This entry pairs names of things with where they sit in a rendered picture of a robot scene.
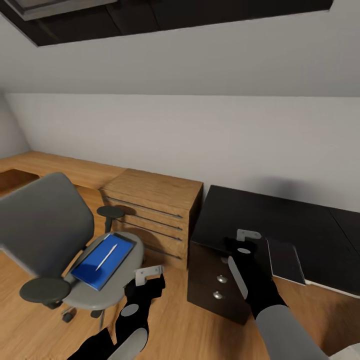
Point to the desk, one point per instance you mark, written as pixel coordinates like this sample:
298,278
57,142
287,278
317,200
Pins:
326,239

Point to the folder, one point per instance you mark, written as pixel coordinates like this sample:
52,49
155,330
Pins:
87,271

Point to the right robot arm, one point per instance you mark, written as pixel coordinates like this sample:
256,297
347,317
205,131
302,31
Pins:
283,335

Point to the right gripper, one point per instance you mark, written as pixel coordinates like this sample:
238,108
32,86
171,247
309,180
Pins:
231,243

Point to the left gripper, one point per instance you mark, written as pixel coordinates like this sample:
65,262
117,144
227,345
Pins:
152,288

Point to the swivel chair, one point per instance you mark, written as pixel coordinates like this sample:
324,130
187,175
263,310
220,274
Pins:
43,226

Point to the notebook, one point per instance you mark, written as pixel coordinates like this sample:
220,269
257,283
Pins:
284,261

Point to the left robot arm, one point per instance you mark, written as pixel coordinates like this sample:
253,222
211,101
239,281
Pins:
132,329

